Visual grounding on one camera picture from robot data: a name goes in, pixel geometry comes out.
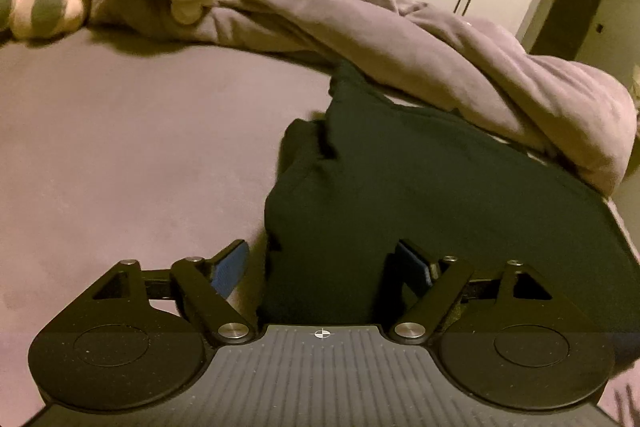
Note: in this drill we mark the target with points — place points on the purple crumpled duvet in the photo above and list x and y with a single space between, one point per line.
461 64

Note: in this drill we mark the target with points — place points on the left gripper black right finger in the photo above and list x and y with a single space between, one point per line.
508 338

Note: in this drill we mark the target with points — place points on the black large garment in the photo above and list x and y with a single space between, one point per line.
371 173

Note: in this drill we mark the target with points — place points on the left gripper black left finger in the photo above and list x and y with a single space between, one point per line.
136 336

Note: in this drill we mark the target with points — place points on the purple bed sheet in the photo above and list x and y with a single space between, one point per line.
113 148

